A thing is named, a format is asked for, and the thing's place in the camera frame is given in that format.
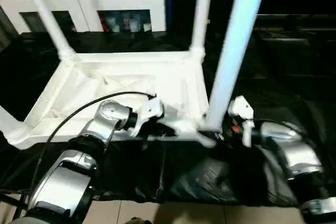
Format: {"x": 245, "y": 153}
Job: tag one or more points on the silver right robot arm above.
{"x": 294, "y": 150}

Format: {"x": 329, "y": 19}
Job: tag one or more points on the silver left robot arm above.
{"x": 100, "y": 129}

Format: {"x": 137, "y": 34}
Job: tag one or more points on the black work mat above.
{"x": 283, "y": 77}

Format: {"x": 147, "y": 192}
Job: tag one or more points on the grey left robot leg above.
{"x": 137, "y": 221}

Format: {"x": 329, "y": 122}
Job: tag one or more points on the blue vertical panel edge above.
{"x": 168, "y": 1}

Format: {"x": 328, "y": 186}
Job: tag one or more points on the black flat screen panel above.
{"x": 294, "y": 20}

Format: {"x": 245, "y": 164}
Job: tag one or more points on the white glass-door cabinet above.
{"x": 47, "y": 1}

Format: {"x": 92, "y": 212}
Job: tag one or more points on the black metal floor frame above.
{"x": 13, "y": 205}

